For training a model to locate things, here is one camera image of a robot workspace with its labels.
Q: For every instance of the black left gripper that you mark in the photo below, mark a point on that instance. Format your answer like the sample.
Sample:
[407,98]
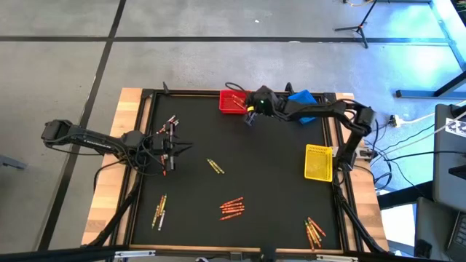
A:
[160,145]

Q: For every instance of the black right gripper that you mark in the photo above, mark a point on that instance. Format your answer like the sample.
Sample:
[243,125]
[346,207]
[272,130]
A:
[265,100]

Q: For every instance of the white crayon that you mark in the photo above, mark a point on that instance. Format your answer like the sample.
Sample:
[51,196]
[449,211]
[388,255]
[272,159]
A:
[161,221]
[174,119]

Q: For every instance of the yellow crayon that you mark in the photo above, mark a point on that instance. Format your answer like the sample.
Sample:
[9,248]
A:
[156,217]
[316,237]

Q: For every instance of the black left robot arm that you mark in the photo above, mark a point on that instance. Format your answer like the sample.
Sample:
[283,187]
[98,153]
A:
[98,142]

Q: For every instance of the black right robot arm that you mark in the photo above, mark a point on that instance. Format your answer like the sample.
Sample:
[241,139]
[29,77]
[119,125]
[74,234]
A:
[320,109]

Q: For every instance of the red plastic basket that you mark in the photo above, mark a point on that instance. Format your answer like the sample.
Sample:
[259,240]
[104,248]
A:
[225,105]

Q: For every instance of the blue plastic basket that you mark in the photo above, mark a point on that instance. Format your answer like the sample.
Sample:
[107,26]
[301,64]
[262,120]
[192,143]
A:
[302,96]

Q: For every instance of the black table mat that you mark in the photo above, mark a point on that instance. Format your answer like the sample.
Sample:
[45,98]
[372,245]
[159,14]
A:
[255,174]

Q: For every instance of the yellow plastic basket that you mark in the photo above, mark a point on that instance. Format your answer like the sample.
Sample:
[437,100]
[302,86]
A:
[318,163]

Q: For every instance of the black tripod stand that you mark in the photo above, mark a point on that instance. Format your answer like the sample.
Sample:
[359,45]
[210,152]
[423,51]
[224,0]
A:
[360,26]

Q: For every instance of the white power strip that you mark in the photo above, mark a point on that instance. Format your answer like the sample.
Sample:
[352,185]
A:
[395,121]

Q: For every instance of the grey floor object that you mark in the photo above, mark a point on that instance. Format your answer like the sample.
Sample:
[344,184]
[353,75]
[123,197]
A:
[11,162]

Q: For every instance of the grey desk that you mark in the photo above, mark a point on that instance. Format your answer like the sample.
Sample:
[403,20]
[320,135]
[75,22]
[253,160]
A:
[448,171]

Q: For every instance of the fiducial marker sheet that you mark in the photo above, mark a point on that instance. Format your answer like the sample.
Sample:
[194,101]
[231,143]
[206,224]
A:
[457,127]

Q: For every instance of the laptop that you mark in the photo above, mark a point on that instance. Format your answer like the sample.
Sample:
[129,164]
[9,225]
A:
[459,236]

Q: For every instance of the black corner post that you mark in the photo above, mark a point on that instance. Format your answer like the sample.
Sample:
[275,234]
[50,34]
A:
[289,88]
[166,89]

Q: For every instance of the black table frame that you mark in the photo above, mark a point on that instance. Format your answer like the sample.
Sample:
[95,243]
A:
[196,91]

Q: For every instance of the silver metal bracket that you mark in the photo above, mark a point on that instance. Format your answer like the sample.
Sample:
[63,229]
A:
[336,258]
[134,254]

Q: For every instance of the black front frame bar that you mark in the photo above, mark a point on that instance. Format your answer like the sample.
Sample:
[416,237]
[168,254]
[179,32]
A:
[54,255]

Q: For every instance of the metal stand frame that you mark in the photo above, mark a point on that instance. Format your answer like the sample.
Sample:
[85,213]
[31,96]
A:
[418,94]

